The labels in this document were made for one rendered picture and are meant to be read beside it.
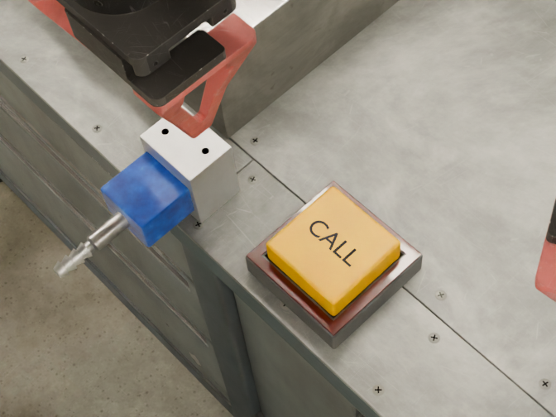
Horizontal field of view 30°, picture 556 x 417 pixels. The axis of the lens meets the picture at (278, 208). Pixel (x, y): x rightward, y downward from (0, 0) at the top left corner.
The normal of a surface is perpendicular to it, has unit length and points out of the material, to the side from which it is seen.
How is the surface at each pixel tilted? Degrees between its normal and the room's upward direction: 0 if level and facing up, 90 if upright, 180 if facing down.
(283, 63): 90
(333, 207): 0
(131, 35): 1
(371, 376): 0
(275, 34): 90
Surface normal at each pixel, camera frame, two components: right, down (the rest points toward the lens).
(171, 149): -0.07, -0.51
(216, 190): 0.69, 0.60
